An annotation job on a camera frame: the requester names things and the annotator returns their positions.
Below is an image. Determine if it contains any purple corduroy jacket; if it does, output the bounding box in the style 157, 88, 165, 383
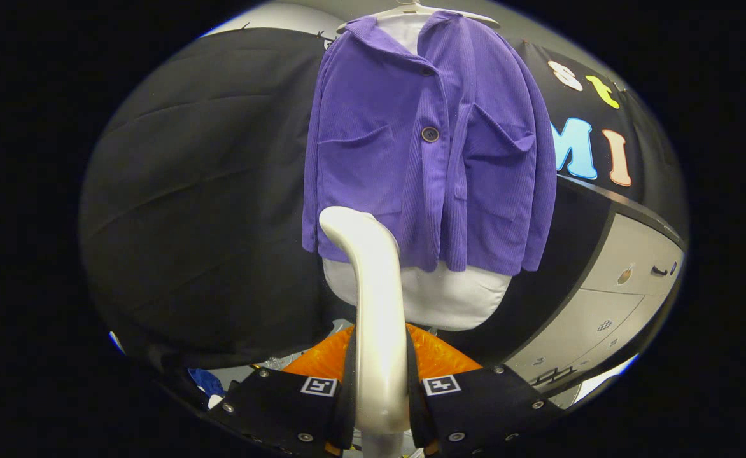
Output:
302, 10, 558, 276

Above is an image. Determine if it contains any blue cloth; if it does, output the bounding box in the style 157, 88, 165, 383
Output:
188, 368, 226, 398

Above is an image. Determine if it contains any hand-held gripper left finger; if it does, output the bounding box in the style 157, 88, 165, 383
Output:
211, 324, 356, 458

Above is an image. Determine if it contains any grey cabinet with dark top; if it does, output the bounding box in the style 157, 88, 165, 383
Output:
456, 175, 689, 408

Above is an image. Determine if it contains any cream plastic clothes hanger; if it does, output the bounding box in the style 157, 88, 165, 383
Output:
337, 0, 501, 32

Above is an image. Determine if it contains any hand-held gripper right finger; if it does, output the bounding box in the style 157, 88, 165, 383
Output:
407, 323, 565, 458

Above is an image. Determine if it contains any white padded ironing board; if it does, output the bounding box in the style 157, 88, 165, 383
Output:
322, 14, 514, 332

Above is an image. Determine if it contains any white garment steamer head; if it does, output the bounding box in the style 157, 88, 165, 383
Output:
318, 206, 412, 458

